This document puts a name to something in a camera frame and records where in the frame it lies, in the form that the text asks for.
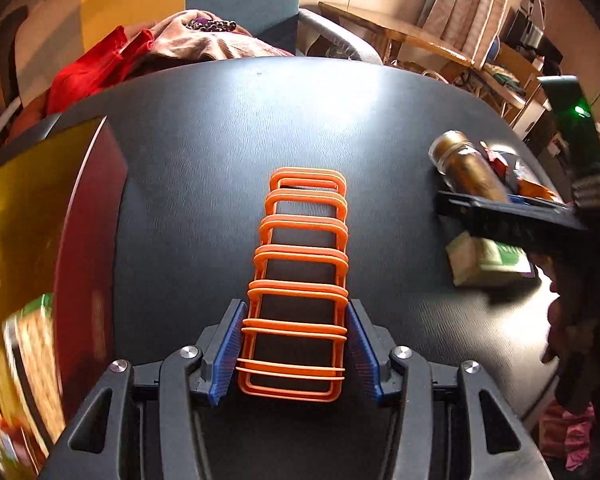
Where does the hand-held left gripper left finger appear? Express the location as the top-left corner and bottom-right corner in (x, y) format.
(40, 299), (248, 480)

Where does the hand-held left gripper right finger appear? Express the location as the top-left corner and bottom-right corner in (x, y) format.
(345, 299), (553, 480)

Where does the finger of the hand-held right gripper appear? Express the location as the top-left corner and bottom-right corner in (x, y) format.
(434, 191), (590, 251)
(507, 193), (577, 209)

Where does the gold metal can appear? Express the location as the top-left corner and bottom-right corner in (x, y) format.
(428, 130), (512, 203)

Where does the orange plastic rack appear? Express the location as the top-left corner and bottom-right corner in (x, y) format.
(235, 166), (350, 404)

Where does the red box with gold interior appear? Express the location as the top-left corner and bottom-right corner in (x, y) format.
(0, 116), (129, 480)

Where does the yellow cracker packet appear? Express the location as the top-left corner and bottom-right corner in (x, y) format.
(2, 294), (67, 461)

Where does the person's right hand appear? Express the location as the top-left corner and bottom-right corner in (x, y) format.
(541, 280), (600, 413)

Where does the orange and clear snack packet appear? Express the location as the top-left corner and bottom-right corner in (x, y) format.
(515, 179), (563, 202)

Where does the small red sachet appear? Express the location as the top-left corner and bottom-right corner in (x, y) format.
(481, 142), (512, 177)

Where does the small green and cream box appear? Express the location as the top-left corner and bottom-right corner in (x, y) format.
(446, 232), (537, 287)

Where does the wooden folding chair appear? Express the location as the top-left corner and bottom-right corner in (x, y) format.
(480, 42), (548, 128)

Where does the pink patterned curtain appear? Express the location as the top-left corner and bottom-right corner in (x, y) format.
(420, 0), (517, 56)

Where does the wooden side table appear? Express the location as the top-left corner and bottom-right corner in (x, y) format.
(319, 1), (476, 68)

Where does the pink blanket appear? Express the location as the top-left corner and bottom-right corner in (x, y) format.
(539, 402), (599, 472)

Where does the black chair back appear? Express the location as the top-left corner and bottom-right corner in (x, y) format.
(0, 7), (29, 111)

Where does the dark bead string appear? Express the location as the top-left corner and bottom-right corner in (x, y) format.
(186, 17), (237, 34)

